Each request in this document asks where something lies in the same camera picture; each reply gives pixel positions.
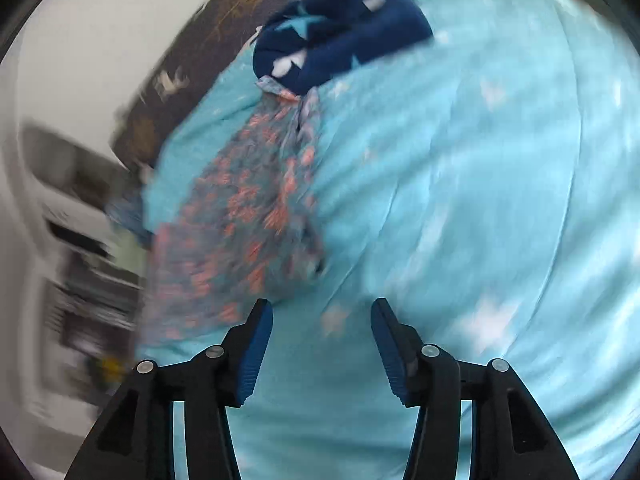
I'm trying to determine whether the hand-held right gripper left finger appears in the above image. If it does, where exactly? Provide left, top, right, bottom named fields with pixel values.
left=64, top=298, right=274, bottom=480

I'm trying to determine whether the deer print mattress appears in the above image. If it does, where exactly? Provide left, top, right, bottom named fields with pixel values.
left=110, top=0, right=286, bottom=171

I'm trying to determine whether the teal quilted blanket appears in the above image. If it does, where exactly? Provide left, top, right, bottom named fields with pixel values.
left=135, top=0, right=640, bottom=480

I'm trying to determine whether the teal floral shirt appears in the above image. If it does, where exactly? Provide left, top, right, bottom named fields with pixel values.
left=142, top=77, right=328, bottom=346

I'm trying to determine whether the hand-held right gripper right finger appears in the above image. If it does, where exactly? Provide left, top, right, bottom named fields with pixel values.
left=370, top=297, right=581, bottom=480

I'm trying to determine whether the navy star fleece garment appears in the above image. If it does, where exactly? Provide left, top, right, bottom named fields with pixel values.
left=252, top=0, right=433, bottom=96

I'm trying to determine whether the white shelf unit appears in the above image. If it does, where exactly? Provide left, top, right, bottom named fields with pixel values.
left=20, top=120, right=146, bottom=411

